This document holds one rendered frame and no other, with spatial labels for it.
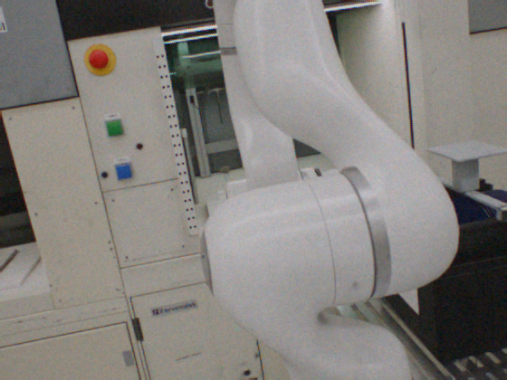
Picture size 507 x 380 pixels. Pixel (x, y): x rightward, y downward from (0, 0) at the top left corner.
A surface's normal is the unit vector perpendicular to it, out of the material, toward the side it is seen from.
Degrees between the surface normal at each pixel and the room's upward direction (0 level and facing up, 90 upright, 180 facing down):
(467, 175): 90
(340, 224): 57
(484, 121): 90
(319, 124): 115
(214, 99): 90
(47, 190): 90
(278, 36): 64
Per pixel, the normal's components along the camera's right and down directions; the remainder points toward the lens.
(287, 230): -0.01, -0.39
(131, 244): 0.14, 0.22
